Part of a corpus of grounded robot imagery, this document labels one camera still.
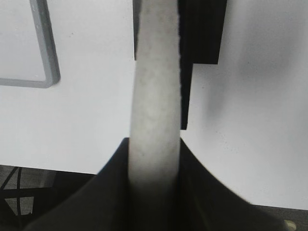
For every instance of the white handled kitchen knife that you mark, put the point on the white handled kitchen knife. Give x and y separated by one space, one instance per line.
154 143

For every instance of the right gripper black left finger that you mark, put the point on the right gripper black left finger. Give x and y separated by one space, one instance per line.
102 204

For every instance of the white deer cutting board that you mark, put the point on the white deer cutting board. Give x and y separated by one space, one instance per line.
28 55

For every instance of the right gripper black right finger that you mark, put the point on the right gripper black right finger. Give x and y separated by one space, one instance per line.
206 204

